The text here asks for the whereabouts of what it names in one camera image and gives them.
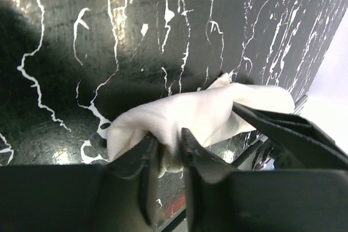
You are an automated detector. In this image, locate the aluminium frame rail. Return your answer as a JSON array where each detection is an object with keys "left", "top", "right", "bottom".
[{"left": 293, "top": 95, "right": 308, "bottom": 115}]

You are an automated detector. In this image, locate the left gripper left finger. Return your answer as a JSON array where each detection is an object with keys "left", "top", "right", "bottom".
[{"left": 1, "top": 135, "right": 160, "bottom": 231}]

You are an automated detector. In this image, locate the white cloth napkin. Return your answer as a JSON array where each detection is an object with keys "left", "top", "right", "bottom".
[{"left": 107, "top": 73, "right": 295, "bottom": 177}]

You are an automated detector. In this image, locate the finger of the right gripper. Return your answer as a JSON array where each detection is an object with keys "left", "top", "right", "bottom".
[{"left": 232, "top": 103, "right": 347, "bottom": 170}]

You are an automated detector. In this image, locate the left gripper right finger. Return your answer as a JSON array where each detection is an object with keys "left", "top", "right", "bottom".
[{"left": 181, "top": 128, "right": 347, "bottom": 231}]

